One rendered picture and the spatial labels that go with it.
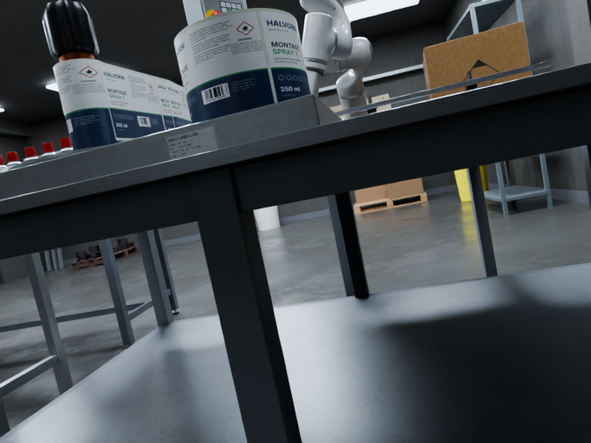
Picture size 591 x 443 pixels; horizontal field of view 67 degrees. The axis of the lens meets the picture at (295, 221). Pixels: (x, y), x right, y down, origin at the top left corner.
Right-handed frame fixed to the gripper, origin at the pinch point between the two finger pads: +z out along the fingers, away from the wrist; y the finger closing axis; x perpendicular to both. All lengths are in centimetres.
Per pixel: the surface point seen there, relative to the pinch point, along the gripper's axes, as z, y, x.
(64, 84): 3, 64, -31
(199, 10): -30.1, 0.2, -38.1
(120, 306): 112, -89, -112
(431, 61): -26.3, -19.9, 34.7
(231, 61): -3, 74, 3
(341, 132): 6, 85, 22
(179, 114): 3.8, 35.8, -23.2
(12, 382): 105, 8, -93
